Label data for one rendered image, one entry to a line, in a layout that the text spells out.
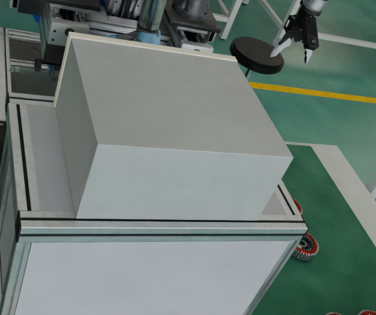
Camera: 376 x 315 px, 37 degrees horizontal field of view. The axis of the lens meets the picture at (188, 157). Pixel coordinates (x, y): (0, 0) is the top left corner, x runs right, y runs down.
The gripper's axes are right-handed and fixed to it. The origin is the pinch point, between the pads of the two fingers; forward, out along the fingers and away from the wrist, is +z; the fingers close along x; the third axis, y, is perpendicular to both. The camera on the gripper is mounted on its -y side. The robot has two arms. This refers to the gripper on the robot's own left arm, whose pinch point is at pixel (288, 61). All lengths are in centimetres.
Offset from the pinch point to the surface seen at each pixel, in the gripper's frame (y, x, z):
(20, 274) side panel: -76, 91, 18
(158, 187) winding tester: -73, 67, -6
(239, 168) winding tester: -72, 51, -13
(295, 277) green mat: -61, 5, 40
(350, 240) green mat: -46, -25, 40
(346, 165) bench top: -5, -46, 40
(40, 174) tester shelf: -61, 88, 4
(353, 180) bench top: -14, -45, 40
